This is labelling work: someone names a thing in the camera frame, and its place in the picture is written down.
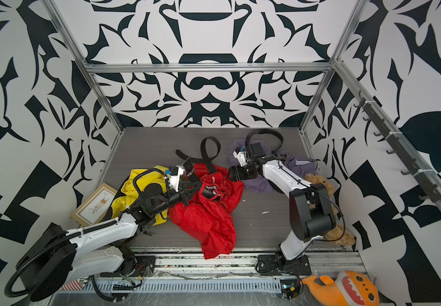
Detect white cable duct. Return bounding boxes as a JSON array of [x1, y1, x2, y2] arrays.
[[86, 278, 282, 294]]

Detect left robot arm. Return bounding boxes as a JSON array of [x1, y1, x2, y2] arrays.
[[4, 181, 201, 302]]

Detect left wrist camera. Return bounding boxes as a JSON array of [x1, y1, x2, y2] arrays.
[[164, 166, 185, 193]]

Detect black coat hook rail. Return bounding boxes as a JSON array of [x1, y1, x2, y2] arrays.
[[355, 97, 441, 203]]

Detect striped printed card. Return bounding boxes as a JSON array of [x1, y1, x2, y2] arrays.
[[61, 278, 88, 291]]

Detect framed picture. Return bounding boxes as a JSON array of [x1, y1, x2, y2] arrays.
[[70, 183, 117, 226]]

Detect brown teddy bear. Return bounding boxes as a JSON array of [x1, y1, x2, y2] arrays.
[[305, 173, 356, 247]]

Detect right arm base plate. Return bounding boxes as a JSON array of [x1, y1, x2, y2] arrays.
[[255, 252, 312, 276]]

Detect orange monster plush toy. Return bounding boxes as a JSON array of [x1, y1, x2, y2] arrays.
[[302, 270, 380, 305]]

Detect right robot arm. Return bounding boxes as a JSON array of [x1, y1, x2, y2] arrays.
[[228, 143, 336, 261]]

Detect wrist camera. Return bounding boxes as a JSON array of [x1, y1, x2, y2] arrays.
[[164, 166, 185, 193], [233, 147, 249, 167]]

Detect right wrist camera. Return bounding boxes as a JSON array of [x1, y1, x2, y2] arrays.
[[233, 147, 249, 167]]

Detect yellow trousers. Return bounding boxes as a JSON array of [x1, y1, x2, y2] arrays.
[[111, 169, 166, 219]]

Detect red trousers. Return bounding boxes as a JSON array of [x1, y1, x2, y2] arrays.
[[169, 164, 244, 260]]

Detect purple trousers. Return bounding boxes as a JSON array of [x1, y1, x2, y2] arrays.
[[227, 138, 319, 194]]

